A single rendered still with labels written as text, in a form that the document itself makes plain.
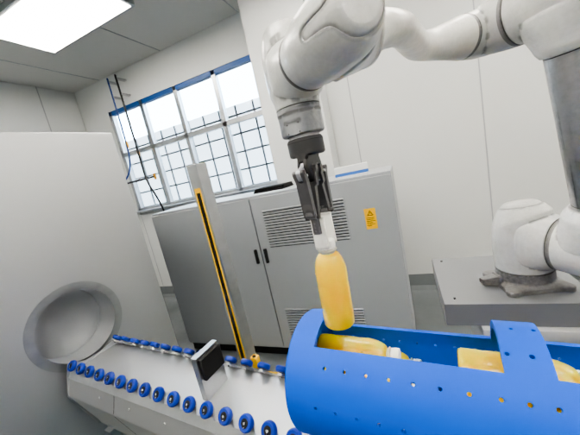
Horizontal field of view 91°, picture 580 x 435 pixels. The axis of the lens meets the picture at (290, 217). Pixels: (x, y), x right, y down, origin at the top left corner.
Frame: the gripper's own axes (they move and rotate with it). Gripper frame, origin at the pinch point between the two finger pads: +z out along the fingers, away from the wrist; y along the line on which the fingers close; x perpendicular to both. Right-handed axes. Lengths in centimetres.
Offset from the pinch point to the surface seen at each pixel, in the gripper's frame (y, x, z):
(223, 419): 10, -37, 49
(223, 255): -33, -63, 16
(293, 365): 10.1, -9.3, 27.0
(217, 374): -2, -50, 47
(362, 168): -152, -27, -3
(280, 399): -3, -27, 52
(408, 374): 8.8, 14.5, 25.8
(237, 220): -123, -128, 17
